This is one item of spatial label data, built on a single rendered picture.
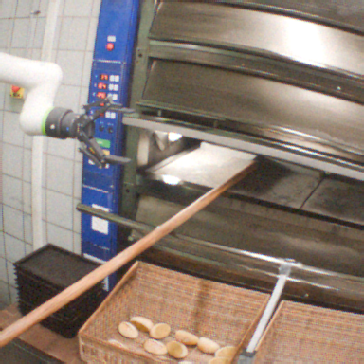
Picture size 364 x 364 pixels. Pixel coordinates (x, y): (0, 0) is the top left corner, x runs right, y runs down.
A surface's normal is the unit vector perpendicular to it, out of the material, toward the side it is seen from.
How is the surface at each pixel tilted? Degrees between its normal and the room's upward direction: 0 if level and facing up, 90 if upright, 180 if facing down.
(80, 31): 90
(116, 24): 90
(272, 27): 70
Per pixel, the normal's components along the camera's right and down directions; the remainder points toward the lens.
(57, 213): -0.43, 0.25
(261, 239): -0.37, -0.07
